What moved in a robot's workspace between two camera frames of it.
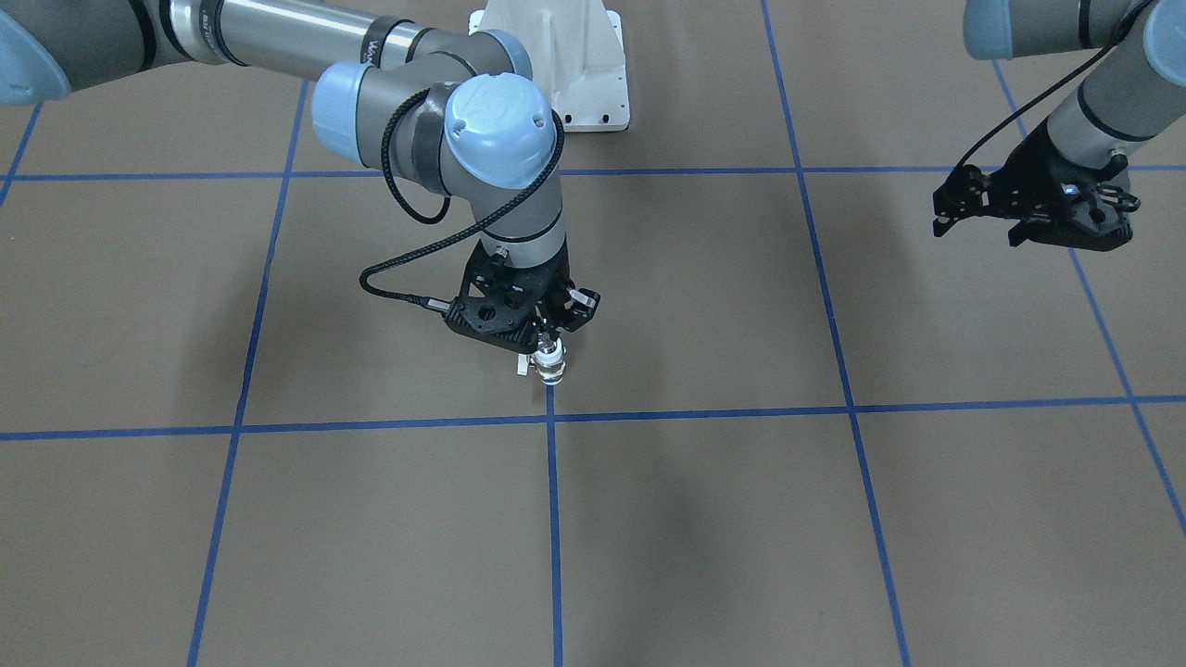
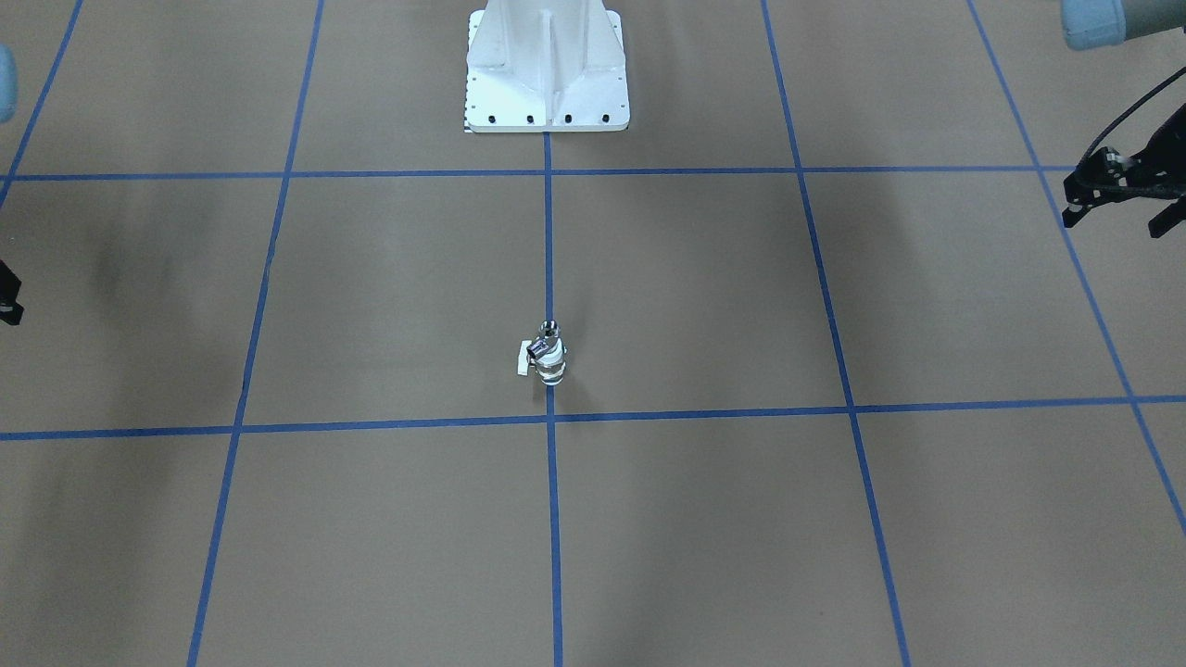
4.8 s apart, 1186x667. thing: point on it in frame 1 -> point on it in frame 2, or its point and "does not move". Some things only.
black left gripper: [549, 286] -> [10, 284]
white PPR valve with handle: [548, 362] does not move
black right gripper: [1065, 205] -> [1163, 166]
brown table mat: [800, 428] does not move
